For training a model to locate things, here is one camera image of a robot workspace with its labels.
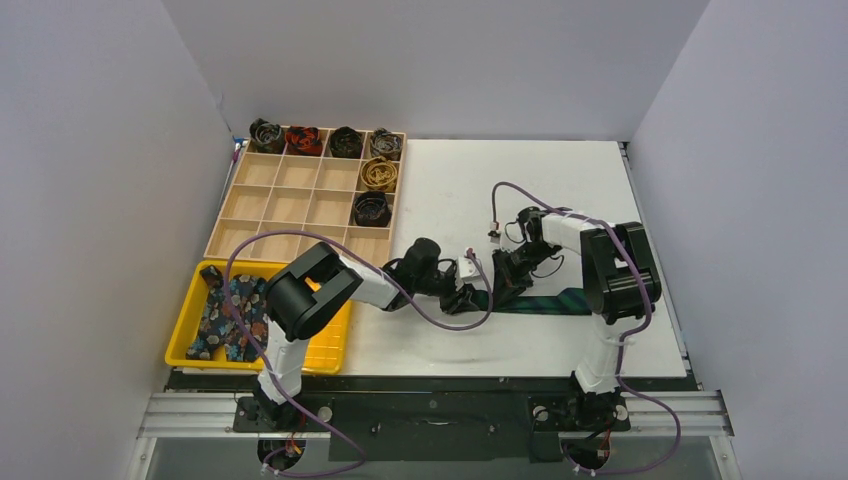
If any green navy striped tie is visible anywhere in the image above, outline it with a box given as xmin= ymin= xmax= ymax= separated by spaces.
xmin=493 ymin=287 xmax=592 ymax=316

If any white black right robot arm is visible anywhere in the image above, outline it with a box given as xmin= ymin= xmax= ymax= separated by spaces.
xmin=492 ymin=207 xmax=662 ymax=429

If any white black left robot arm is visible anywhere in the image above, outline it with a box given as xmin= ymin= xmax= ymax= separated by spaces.
xmin=254 ymin=237 xmax=493 ymax=430

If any rolled navy floral tie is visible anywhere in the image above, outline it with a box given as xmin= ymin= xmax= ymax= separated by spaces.
xmin=352 ymin=191 xmax=392 ymax=228

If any rolled yellow beetle tie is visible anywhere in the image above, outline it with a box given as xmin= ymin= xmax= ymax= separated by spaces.
xmin=359 ymin=156 xmax=399 ymax=193

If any yellow plastic tray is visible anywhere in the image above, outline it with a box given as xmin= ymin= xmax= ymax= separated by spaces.
xmin=164 ymin=259 xmax=353 ymax=375

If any rolled grey patterned tie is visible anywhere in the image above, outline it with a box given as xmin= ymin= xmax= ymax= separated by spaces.
xmin=368 ymin=128 xmax=404 ymax=161

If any rolled black gold tie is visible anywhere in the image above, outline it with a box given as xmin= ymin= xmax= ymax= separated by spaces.
xmin=328 ymin=126 xmax=364 ymax=159

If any wooden compartment organizer box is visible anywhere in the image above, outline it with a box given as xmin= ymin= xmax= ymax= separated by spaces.
xmin=204 ymin=127 xmax=407 ymax=265

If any rolled red black tie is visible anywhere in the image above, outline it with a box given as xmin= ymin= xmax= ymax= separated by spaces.
xmin=285 ymin=126 xmax=323 ymax=156

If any rolled black grey tie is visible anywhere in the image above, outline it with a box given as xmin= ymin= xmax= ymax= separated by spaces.
xmin=249 ymin=118 xmax=286 ymax=155

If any floral dark tie in tray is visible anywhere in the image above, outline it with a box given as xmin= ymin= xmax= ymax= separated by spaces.
xmin=185 ymin=265 xmax=269 ymax=362

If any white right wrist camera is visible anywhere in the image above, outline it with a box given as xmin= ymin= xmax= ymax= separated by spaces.
xmin=499 ymin=226 xmax=523 ymax=251

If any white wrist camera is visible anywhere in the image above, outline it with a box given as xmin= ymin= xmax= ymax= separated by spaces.
xmin=455 ymin=256 xmax=483 ymax=287
xmin=499 ymin=226 xmax=523 ymax=251

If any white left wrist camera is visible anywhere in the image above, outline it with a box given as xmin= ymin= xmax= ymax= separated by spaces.
xmin=455 ymin=256 xmax=483 ymax=287

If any aluminium black mounting rail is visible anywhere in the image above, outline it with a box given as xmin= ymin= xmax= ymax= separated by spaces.
xmin=128 ymin=373 xmax=741 ymax=479

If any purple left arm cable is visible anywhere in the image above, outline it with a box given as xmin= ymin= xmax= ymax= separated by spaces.
xmin=221 ymin=229 xmax=495 ymax=478

